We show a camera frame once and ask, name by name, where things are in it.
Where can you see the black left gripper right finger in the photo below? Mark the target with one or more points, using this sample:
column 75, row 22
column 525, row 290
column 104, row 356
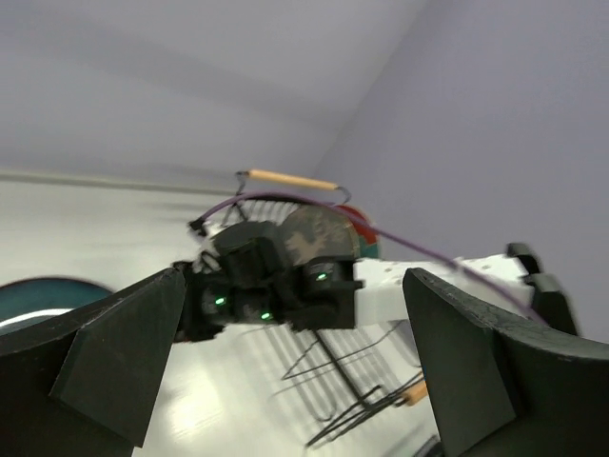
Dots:
column 502, row 385

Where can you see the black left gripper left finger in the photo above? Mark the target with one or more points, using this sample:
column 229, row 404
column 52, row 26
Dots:
column 85, row 383

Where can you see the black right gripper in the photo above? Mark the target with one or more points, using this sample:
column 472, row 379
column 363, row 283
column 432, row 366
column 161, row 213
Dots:
column 194, row 325

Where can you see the dark teal plate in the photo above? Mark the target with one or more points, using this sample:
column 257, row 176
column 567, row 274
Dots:
column 34, row 300

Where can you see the dark grey deer plate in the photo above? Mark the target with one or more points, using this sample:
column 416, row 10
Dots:
column 310, row 232

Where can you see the red and teal plate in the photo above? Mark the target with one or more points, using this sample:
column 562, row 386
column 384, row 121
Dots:
column 369, row 241

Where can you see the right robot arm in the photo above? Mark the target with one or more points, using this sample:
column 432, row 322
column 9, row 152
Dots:
column 248, row 278

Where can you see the black wire dish rack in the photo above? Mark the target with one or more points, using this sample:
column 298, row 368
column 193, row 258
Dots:
column 340, row 392

